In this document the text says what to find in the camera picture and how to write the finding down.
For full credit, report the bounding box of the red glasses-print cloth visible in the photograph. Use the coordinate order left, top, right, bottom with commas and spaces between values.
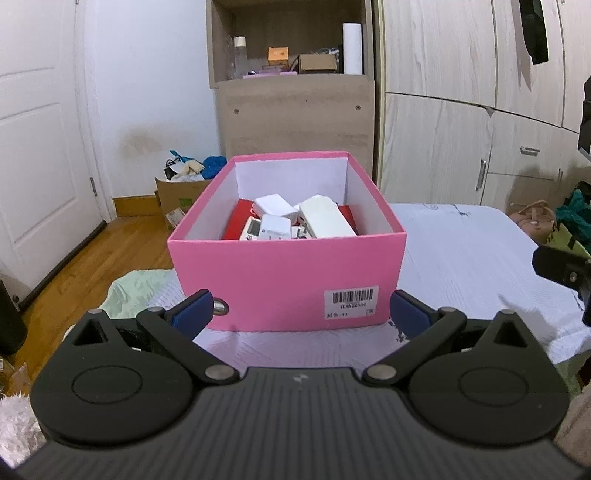
221, 198, 358, 241

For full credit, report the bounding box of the white rounded charger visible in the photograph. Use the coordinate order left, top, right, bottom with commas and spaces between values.
257, 215, 293, 241

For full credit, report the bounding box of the large cardboard box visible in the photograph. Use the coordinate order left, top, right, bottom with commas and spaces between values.
154, 176, 213, 232

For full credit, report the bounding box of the pink cardboard box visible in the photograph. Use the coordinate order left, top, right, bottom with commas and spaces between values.
167, 151, 407, 333

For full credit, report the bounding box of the black container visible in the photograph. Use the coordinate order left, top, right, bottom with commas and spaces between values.
0, 277, 27, 356

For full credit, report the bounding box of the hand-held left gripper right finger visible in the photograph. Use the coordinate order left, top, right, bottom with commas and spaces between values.
360, 290, 539, 387

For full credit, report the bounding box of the white paper roll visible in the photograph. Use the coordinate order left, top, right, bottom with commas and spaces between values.
342, 22, 364, 76

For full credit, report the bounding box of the cream rounded adapter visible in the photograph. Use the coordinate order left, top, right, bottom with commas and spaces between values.
298, 195, 358, 239

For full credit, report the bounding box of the white fluffy cloth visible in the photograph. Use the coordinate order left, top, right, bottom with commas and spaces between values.
0, 392, 47, 467

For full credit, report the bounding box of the white door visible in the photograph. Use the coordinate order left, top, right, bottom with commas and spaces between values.
0, 0, 114, 305

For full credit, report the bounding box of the dark object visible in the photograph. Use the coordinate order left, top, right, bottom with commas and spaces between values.
577, 76, 591, 162

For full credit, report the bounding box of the white square charger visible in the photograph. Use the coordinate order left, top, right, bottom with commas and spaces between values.
254, 194, 300, 219

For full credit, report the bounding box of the blue plastic bag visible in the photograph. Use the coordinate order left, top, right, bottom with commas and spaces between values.
203, 156, 228, 181

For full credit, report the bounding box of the black door draft stopper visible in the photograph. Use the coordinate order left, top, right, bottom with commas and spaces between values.
18, 220, 108, 310

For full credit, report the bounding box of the light green cloth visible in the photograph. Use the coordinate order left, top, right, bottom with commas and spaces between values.
99, 269, 176, 319

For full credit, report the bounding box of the light wood wardrobe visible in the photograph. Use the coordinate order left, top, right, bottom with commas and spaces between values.
372, 0, 591, 217

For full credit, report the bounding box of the black hanging cloth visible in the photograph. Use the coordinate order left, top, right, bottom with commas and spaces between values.
519, 0, 550, 65

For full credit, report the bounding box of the beige cloth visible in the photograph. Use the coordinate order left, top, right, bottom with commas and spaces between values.
173, 159, 206, 182

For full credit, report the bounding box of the beige bag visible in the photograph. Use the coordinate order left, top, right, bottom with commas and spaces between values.
508, 199, 557, 245

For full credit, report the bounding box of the small brown cardboard box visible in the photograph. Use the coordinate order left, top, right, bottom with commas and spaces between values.
298, 54, 340, 75

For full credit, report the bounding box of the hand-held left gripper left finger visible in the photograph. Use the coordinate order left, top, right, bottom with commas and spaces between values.
62, 288, 241, 386

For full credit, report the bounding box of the grey-brown wooden cabinet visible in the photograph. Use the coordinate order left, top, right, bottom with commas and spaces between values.
205, 0, 377, 181

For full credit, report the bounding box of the clear plastic bottle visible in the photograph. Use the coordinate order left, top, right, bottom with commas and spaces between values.
232, 36, 247, 79

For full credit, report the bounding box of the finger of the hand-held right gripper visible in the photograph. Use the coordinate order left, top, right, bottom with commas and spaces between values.
532, 244, 591, 326

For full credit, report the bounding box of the white remote with screen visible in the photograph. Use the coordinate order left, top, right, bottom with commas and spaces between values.
239, 217, 264, 241

